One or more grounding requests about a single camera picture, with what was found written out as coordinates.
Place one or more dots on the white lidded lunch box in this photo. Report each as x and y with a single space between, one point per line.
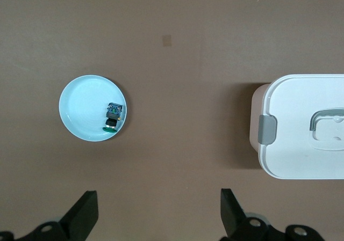
295 155

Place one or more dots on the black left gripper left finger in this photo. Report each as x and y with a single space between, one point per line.
80 219

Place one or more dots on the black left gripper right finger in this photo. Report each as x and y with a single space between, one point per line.
232 219

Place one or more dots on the green push-button switch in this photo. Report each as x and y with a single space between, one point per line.
113 115

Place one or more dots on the light blue round plate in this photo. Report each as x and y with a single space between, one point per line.
83 109

